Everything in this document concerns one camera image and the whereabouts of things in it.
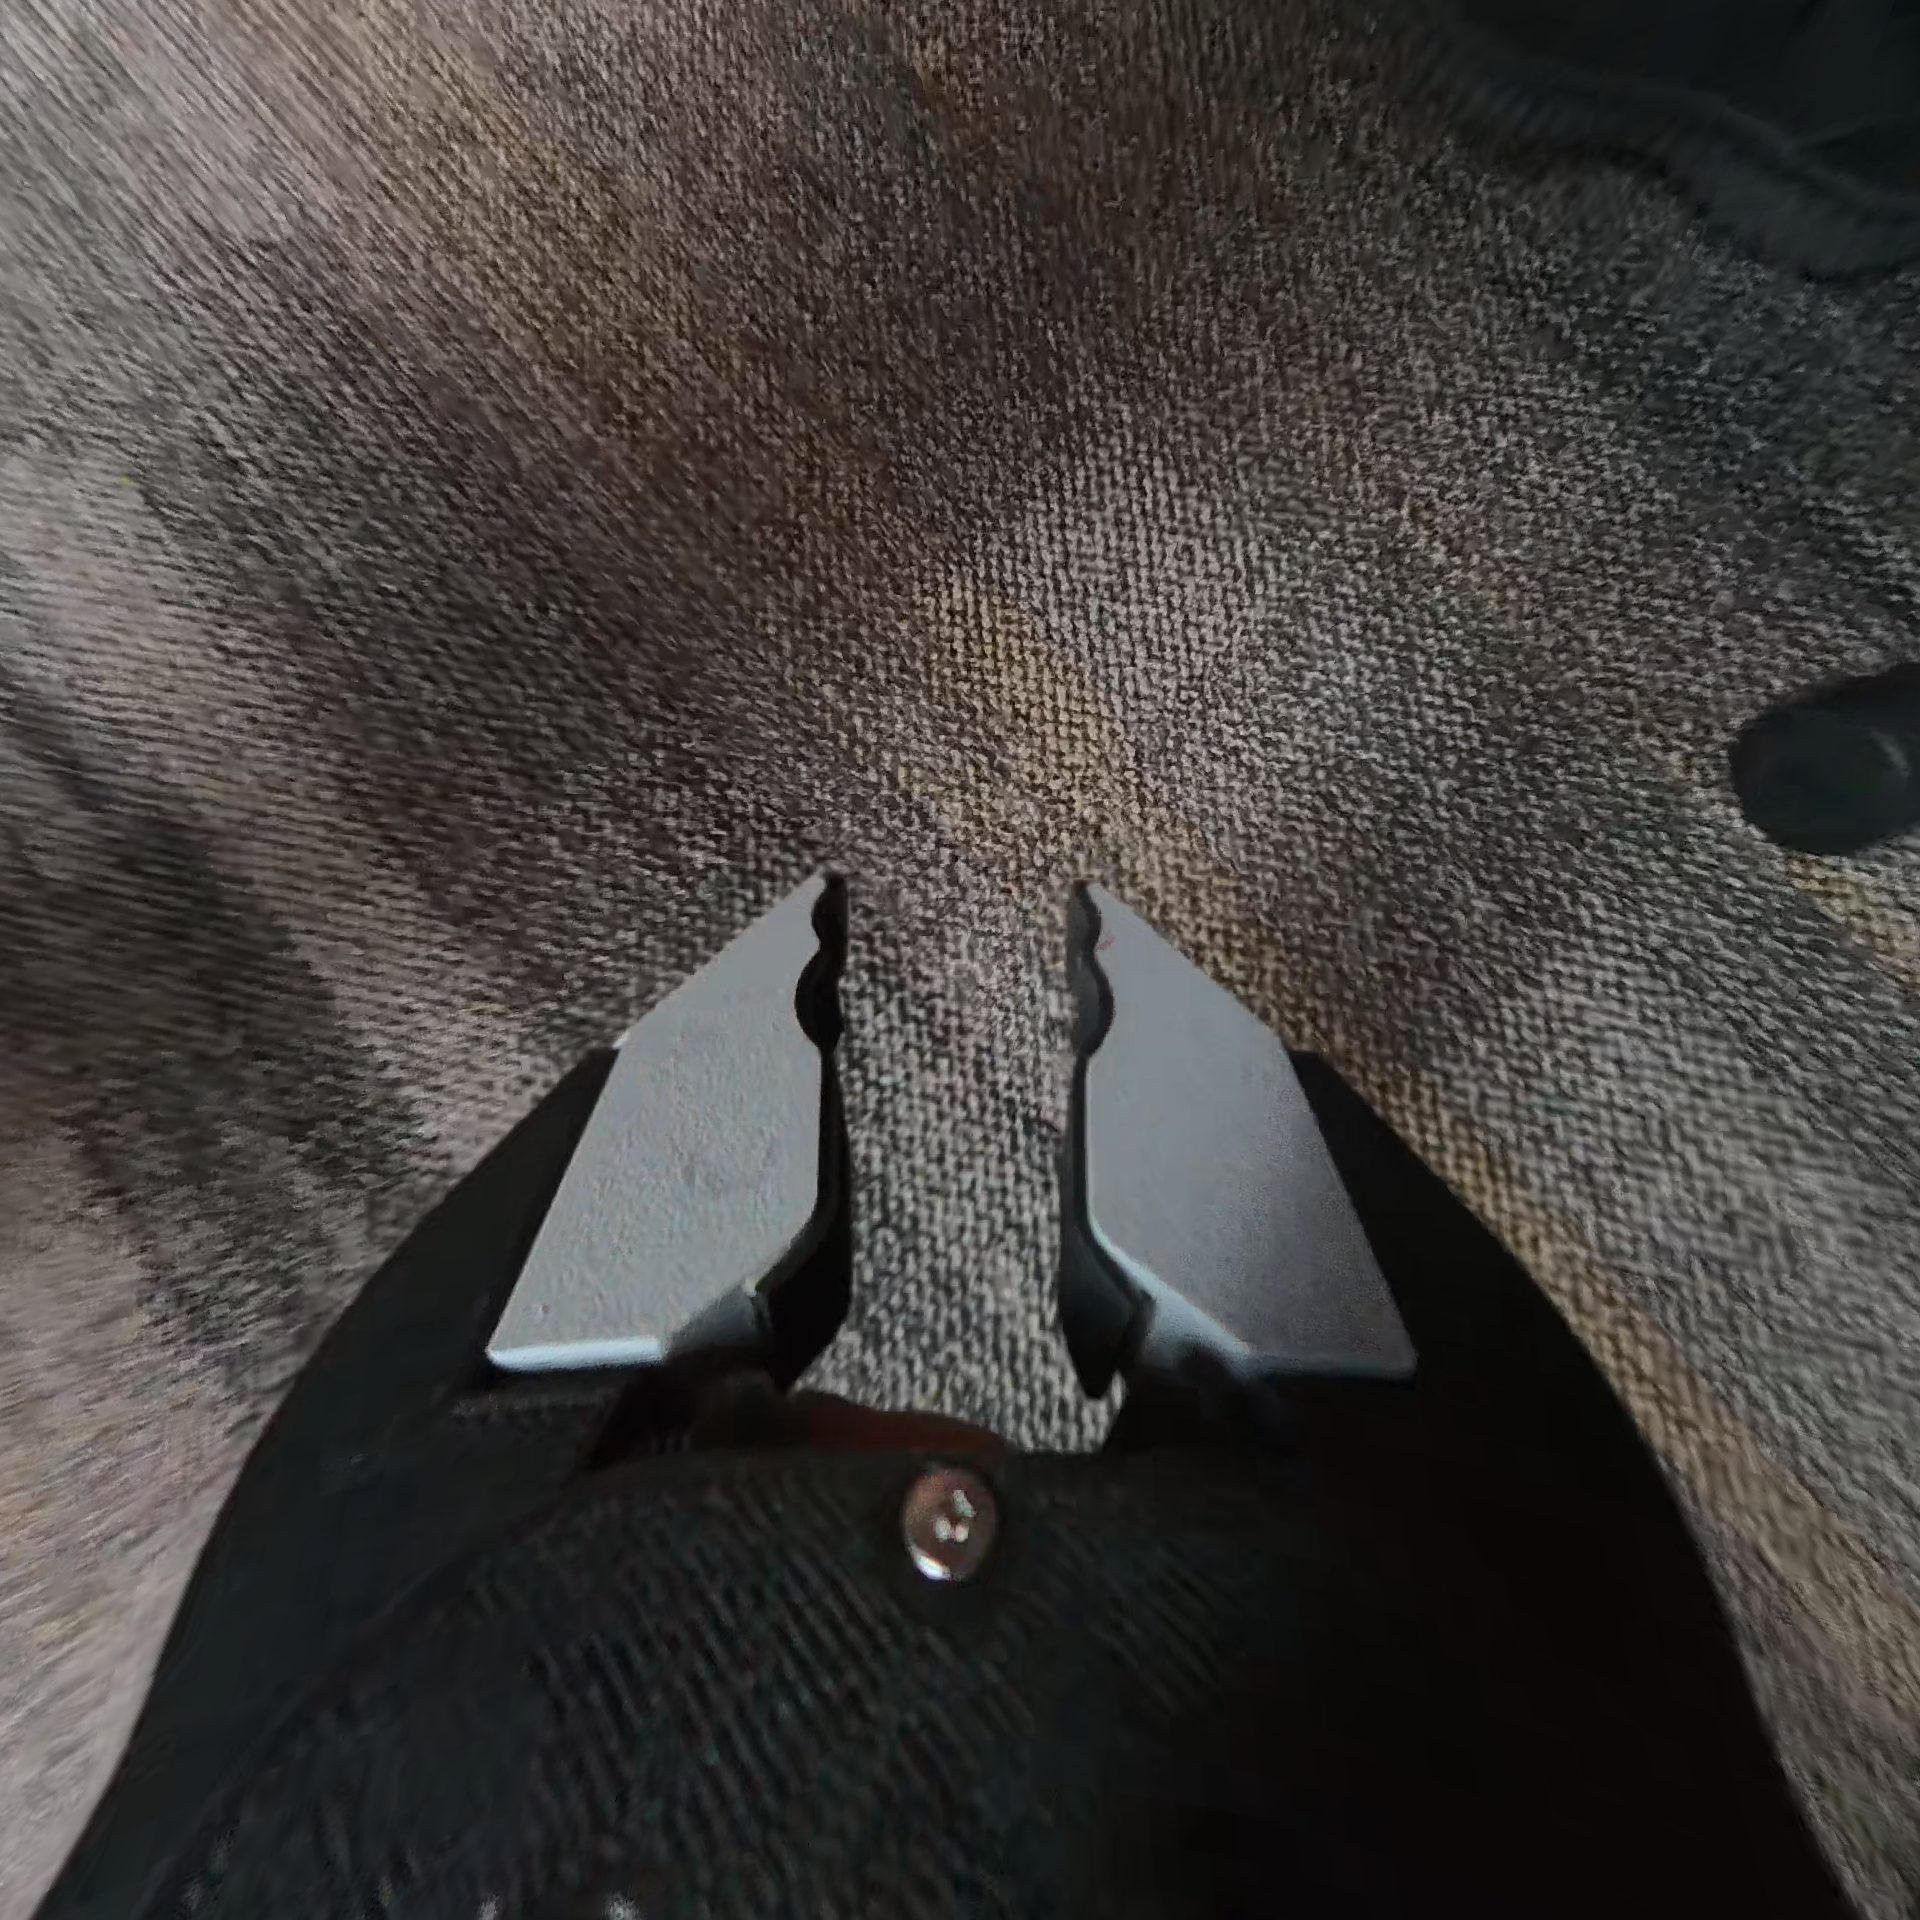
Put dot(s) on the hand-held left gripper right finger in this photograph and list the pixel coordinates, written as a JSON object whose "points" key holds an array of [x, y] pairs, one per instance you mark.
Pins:
{"points": [[1216, 1185]]}

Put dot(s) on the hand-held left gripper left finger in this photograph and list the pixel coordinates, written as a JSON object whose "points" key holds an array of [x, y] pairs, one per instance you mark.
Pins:
{"points": [[676, 1170]]}

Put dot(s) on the black rounded plastic part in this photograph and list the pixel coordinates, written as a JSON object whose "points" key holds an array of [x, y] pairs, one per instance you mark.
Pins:
{"points": [[1831, 763]]}

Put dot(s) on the dark knitted cloth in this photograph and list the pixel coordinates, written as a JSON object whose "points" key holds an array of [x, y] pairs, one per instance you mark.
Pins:
{"points": [[1725, 103]]}

